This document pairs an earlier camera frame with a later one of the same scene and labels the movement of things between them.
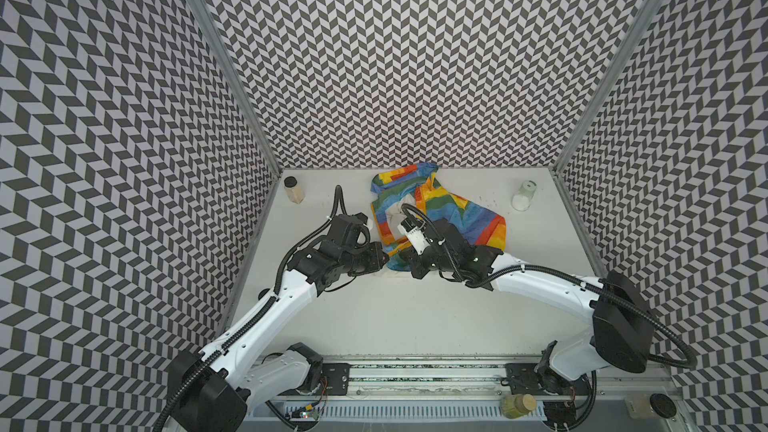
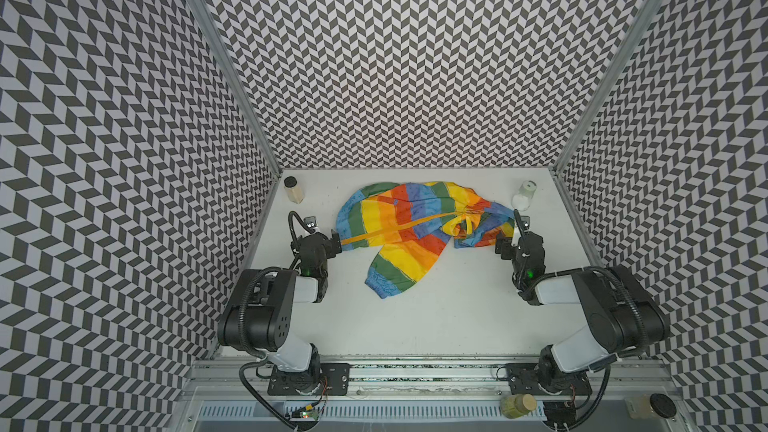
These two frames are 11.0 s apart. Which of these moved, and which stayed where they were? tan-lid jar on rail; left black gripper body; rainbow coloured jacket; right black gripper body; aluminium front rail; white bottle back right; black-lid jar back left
Moved: right black gripper body; left black gripper body; rainbow coloured jacket
Stayed: black-lid jar back left; aluminium front rail; tan-lid jar on rail; white bottle back right
